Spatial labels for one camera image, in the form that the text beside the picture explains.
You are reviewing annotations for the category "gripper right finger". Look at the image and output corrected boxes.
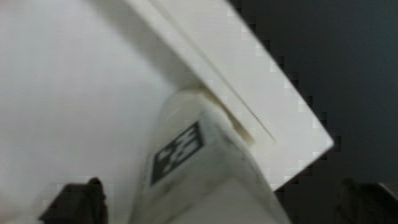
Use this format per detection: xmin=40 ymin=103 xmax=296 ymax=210
xmin=335 ymin=179 xmax=398 ymax=224

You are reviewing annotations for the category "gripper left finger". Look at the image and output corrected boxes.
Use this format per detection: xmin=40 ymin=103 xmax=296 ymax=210
xmin=40 ymin=178 xmax=109 ymax=224

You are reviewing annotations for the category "white leg with tag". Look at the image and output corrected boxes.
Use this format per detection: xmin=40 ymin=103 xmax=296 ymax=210
xmin=132 ymin=90 xmax=292 ymax=224

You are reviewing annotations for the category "white square tabletop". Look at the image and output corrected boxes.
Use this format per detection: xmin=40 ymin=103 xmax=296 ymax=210
xmin=0 ymin=0 xmax=333 ymax=224

